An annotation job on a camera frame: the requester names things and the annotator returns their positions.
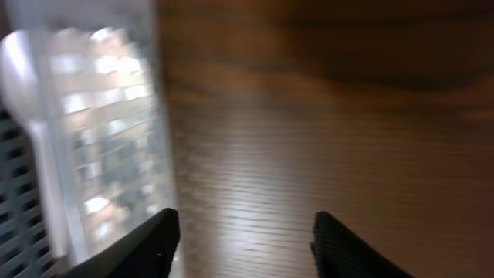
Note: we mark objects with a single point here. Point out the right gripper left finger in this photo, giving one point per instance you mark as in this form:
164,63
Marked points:
146,252

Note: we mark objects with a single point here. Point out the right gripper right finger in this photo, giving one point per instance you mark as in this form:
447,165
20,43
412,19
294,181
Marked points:
340,253

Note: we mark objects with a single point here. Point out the white spoon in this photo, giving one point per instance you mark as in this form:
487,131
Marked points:
21,94

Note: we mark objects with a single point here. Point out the clear plastic basket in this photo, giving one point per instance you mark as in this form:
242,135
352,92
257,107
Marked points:
102,97

